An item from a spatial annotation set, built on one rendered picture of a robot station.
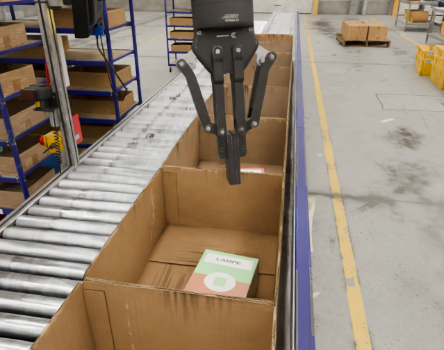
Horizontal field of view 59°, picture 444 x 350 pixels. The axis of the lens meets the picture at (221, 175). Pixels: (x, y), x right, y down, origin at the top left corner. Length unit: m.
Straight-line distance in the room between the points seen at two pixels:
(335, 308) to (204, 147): 1.14
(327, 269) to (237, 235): 1.38
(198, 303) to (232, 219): 0.41
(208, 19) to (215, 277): 0.46
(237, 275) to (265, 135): 0.63
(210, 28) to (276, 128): 0.81
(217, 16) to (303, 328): 0.52
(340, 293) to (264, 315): 1.61
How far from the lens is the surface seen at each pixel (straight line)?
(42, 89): 1.59
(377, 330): 2.06
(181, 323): 0.63
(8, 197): 2.36
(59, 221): 1.36
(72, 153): 1.71
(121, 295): 0.62
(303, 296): 0.79
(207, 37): 0.50
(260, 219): 0.95
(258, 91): 0.52
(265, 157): 1.30
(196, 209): 0.96
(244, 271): 0.76
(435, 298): 2.33
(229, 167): 0.52
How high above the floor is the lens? 1.45
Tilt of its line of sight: 27 degrees down
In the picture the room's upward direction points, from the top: straight up
